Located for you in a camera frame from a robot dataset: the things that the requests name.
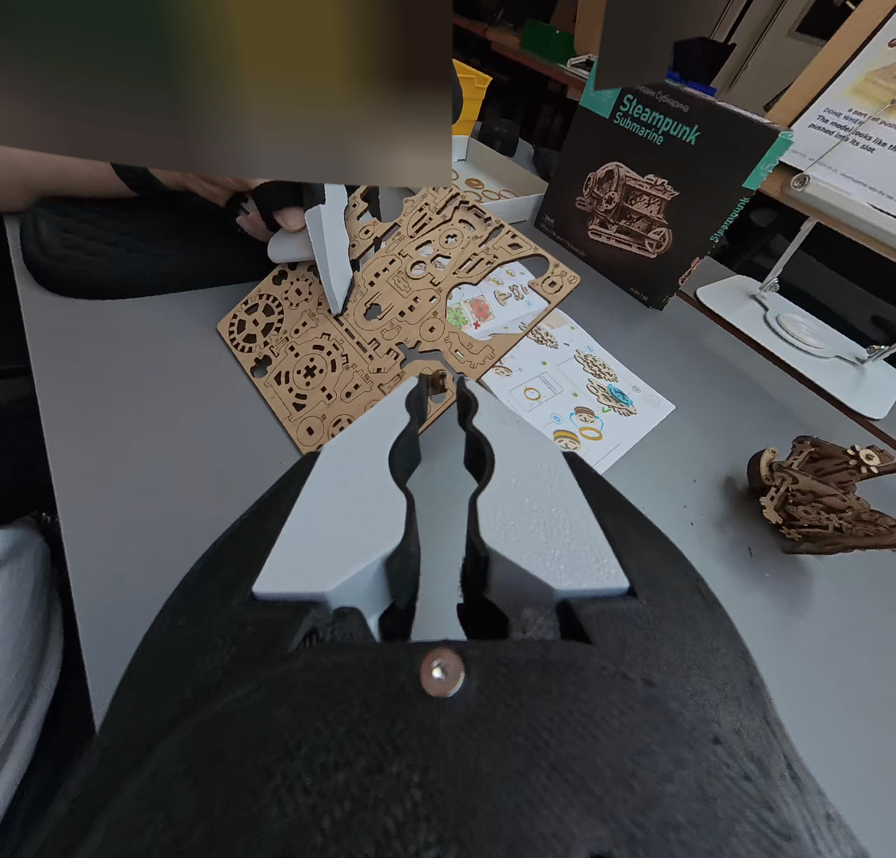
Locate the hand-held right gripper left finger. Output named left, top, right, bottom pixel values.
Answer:
left=252, top=375, right=430, bottom=638

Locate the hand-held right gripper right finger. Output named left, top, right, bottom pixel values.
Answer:
left=455, top=375, right=630, bottom=636

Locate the wooden parts sheet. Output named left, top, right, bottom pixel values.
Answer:
left=217, top=185, right=582, bottom=455

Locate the person's left forearm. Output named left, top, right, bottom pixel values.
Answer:
left=0, top=146, right=172, bottom=214

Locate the white task instruction sheet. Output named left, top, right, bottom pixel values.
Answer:
left=780, top=14, right=896, bottom=204

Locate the person's left hand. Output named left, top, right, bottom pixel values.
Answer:
left=167, top=172, right=282, bottom=244

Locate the model instruction booklet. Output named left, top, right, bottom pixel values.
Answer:
left=444, top=266, right=676, bottom=474

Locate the black cylinder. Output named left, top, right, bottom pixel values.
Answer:
left=479, top=119, right=520, bottom=157

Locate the yellow plastic bin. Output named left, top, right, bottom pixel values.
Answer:
left=451, top=59, right=493, bottom=137

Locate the white cardboard tray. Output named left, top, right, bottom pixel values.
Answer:
left=448, top=136, right=550, bottom=223

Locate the green bin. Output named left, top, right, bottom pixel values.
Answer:
left=521, top=20, right=579, bottom=63

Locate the black model kit box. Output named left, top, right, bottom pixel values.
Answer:
left=535, top=84, right=781, bottom=311

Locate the brown wooden model assembly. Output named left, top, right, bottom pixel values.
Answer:
left=748, top=436, right=896, bottom=554

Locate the white document stand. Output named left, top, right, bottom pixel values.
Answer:
left=695, top=98, right=896, bottom=419

